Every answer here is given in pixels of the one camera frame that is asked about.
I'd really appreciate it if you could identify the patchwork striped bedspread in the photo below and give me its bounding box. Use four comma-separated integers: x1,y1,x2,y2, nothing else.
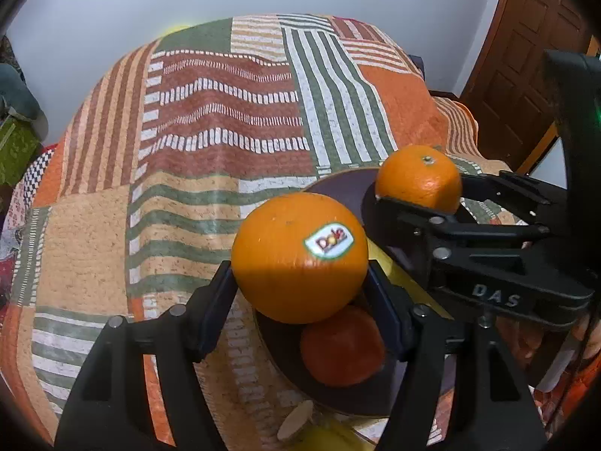
1,13,503,443

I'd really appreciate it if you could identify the red orange fruit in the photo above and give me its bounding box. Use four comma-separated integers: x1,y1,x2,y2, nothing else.
299,306,386,387

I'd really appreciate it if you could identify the yellow sugarcane piece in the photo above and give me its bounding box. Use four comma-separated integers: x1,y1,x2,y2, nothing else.
276,400,387,450
368,239,452,320

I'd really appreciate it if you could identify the brown wooden door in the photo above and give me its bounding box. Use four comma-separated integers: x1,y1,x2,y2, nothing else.
461,0,592,171

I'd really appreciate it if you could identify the dark purple plate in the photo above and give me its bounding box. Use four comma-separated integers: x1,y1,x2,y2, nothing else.
252,166,471,418

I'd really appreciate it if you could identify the grey green plush pile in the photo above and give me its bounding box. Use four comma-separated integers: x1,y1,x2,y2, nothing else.
1,35,48,141

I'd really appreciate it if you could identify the large orange with sticker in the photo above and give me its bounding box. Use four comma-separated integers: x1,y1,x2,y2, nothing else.
231,192,369,324

